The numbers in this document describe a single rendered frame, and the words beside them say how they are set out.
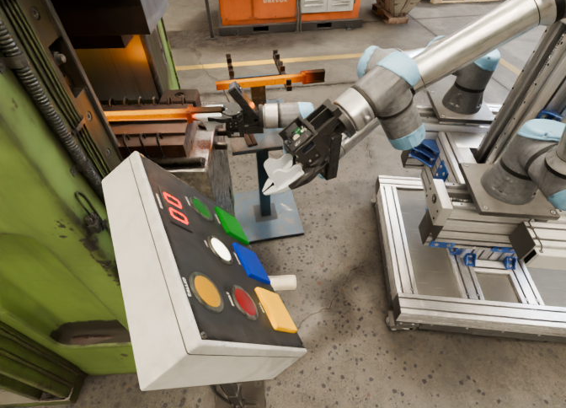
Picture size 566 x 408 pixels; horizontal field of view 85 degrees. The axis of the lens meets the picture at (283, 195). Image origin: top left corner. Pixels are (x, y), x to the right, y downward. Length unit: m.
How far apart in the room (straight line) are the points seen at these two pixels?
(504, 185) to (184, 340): 1.00
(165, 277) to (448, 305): 1.34
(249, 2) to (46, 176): 4.04
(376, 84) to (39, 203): 0.65
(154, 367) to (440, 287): 1.40
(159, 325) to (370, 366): 1.32
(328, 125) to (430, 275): 1.18
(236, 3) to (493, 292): 3.99
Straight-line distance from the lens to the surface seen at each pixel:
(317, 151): 0.59
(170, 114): 1.01
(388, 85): 0.61
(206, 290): 0.40
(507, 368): 1.85
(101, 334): 1.40
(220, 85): 1.26
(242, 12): 4.55
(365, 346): 1.63
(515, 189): 1.13
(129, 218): 0.48
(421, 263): 1.66
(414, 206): 1.89
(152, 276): 0.41
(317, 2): 4.67
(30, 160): 0.65
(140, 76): 1.26
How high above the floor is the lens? 1.52
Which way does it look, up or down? 47 degrees down
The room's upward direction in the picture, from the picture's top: straight up
